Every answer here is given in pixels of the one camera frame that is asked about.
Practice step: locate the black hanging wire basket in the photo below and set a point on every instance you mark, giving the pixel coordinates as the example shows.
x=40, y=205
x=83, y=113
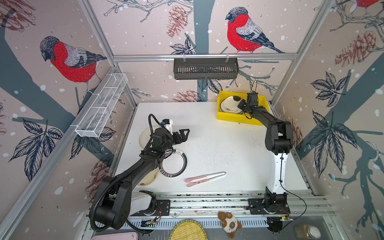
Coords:
x=206, y=69

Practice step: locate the aluminium frame post right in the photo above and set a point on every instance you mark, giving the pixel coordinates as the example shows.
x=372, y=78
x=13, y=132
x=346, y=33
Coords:
x=320, y=16

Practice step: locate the aluminium frame post left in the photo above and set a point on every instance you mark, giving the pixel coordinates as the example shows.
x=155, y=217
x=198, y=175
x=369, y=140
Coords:
x=107, y=49

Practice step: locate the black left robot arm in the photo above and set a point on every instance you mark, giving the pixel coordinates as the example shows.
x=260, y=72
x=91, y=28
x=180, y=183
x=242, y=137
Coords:
x=129, y=180

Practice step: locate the white wire mesh basket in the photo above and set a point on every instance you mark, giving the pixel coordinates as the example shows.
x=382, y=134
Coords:
x=99, y=112

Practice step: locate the plush toy brown white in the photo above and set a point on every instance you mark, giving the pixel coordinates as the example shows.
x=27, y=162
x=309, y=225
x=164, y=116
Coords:
x=229, y=223

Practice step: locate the cream bear print plate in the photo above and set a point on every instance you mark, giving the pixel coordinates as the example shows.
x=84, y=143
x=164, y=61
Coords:
x=144, y=137

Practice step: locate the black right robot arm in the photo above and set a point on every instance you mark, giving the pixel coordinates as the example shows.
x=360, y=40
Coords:
x=279, y=141

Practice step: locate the aluminium rail base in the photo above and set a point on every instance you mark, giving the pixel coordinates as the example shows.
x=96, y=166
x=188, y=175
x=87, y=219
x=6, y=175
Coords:
x=146, y=203

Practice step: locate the pink white utensil upper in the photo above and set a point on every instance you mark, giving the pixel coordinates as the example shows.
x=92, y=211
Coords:
x=203, y=177

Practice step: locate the plate green rim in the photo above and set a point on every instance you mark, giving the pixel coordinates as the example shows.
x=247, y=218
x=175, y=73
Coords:
x=174, y=163

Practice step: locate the pink tray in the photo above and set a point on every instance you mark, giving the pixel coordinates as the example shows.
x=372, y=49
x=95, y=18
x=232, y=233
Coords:
x=119, y=236

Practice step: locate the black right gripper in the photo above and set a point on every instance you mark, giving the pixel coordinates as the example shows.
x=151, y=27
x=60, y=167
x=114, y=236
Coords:
x=241, y=104

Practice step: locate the aluminium frame post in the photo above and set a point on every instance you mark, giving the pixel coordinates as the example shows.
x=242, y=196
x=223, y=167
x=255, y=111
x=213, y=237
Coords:
x=107, y=49
x=320, y=16

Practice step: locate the yellow plastic bin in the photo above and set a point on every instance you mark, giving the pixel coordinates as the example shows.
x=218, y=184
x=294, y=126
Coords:
x=230, y=117

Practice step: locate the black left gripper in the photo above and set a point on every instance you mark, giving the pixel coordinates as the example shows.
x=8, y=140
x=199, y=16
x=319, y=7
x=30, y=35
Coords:
x=183, y=138

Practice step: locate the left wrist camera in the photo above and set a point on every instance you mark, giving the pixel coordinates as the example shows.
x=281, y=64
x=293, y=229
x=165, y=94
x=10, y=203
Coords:
x=167, y=123

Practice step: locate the aluminium frame top bar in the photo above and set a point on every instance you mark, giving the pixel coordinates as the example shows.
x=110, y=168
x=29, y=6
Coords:
x=166, y=58

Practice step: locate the woven yellow green mat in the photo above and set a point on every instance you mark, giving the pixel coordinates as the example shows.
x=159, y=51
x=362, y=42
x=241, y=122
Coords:
x=188, y=230

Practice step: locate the jar with white lid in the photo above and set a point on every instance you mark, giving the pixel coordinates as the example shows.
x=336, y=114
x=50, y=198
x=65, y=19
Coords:
x=307, y=232

